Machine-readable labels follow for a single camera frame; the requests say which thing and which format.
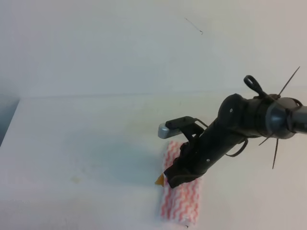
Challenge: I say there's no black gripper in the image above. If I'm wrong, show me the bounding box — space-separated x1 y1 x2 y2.
164 116 243 188

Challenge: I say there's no pink white striped rag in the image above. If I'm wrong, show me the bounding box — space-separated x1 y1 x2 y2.
159 140 201 227

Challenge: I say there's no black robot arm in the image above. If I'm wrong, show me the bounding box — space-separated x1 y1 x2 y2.
158 94 307 188

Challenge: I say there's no brown coffee stain puddle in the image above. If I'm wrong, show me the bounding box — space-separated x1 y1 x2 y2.
155 173 165 186

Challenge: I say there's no thin black cable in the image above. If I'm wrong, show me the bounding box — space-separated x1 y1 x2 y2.
225 138 248 158

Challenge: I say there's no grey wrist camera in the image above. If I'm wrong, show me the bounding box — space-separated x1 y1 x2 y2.
157 116 208 139

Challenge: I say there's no black cable tie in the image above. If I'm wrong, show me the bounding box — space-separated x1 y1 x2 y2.
244 66 300 101

